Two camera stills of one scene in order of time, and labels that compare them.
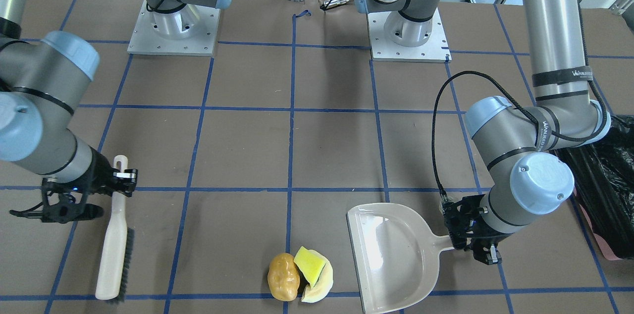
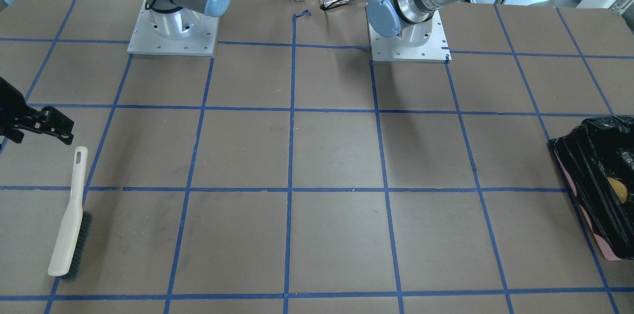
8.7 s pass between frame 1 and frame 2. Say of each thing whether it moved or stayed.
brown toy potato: moved
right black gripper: moved
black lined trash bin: stayed
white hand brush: moved
